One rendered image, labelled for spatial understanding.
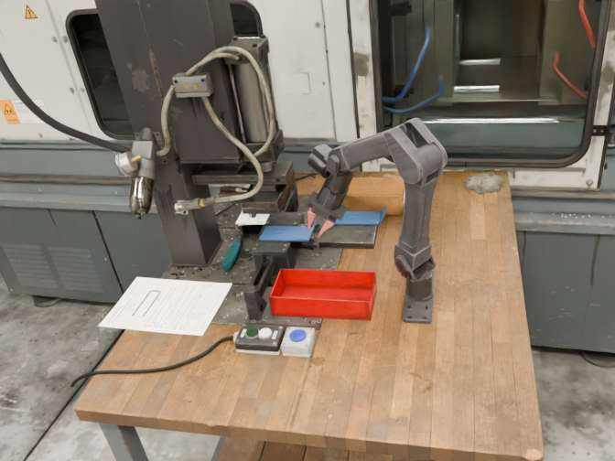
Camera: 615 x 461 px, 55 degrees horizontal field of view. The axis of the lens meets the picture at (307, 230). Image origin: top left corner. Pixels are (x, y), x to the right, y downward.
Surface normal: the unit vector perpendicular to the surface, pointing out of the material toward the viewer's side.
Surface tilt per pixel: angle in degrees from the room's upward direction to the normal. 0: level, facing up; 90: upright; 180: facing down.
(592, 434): 0
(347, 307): 90
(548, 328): 90
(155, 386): 0
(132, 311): 1
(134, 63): 90
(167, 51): 90
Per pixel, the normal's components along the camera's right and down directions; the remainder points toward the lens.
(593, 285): -0.27, 0.54
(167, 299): -0.12, -0.84
